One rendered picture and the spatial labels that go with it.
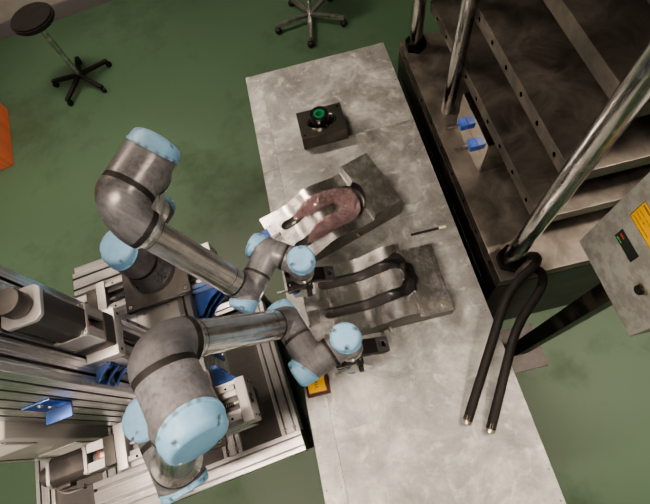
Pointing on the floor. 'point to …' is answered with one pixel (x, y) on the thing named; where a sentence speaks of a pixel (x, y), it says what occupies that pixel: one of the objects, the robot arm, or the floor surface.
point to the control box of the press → (611, 274)
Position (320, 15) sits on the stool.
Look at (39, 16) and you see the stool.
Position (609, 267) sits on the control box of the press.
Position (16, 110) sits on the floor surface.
